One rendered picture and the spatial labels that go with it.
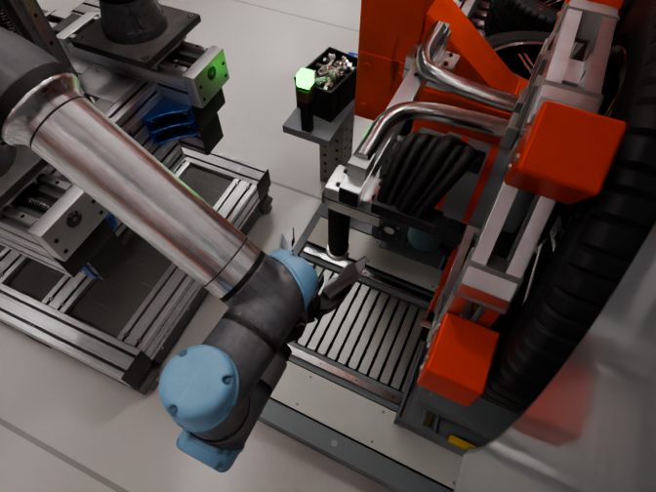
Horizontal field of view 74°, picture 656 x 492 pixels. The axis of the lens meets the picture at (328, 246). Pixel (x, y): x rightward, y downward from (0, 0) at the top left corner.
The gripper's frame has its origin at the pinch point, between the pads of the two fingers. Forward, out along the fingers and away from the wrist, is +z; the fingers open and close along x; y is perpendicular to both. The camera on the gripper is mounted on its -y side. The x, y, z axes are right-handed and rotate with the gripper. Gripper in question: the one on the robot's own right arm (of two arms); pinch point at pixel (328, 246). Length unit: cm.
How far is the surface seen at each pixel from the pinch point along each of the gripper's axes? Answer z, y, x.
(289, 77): 134, -83, 86
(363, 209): 1.9, 10.1, -4.7
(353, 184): 1.7, 15.0, -3.0
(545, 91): 11.4, 29.0, -20.8
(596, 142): 1.6, 32.0, -25.9
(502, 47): 122, -33, -10
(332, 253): 2.8, -6.5, 0.5
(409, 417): -1, -68, -26
